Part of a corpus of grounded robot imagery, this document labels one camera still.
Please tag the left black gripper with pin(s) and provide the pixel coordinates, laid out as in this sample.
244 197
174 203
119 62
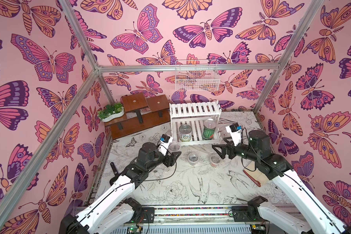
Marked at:
169 160

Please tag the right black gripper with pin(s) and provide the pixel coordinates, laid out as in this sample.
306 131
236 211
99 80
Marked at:
229 149

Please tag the seed jar with yellow seeds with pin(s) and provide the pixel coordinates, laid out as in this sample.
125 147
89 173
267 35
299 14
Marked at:
174 147

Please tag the seed jar with dark seeds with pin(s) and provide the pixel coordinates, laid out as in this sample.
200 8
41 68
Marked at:
193 159

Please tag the seed jar with red seeds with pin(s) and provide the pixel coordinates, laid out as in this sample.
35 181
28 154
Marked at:
215 160

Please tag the green watermelon can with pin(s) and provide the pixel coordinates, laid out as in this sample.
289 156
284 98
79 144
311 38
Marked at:
209 126

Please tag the white slatted two-tier shelf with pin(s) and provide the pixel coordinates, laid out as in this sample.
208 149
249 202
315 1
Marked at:
194 115

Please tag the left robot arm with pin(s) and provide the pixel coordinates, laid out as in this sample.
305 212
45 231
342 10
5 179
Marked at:
115 207

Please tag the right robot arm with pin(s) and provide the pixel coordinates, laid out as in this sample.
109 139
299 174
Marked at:
274 167

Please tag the beige work glove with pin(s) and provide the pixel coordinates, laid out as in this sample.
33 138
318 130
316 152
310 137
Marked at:
257 177

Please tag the black slotted scoop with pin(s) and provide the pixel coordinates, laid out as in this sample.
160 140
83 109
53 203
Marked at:
114 169

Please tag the brown wooden stepped stand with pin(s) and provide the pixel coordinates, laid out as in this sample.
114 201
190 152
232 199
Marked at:
140 113

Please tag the silver tin can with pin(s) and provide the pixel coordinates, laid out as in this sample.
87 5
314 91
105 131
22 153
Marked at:
185 133

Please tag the green plant in white pot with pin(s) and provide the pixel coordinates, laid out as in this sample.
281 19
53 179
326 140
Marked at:
110 112

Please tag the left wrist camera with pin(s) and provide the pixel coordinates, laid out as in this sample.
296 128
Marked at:
164 143

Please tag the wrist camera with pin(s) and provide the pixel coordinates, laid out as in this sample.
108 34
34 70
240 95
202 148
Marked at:
164 143
235 131

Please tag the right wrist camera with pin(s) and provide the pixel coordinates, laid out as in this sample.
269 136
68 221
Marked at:
235 131

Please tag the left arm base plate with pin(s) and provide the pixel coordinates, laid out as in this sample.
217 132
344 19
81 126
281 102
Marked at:
143 215

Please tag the front aluminium rail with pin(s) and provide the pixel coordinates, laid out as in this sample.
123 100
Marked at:
212 219

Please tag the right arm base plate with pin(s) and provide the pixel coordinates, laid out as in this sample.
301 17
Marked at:
242 213

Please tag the white wire basket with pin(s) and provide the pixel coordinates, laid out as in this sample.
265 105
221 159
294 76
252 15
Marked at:
197 77

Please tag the aluminium frame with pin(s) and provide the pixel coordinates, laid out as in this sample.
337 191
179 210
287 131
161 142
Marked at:
13 197

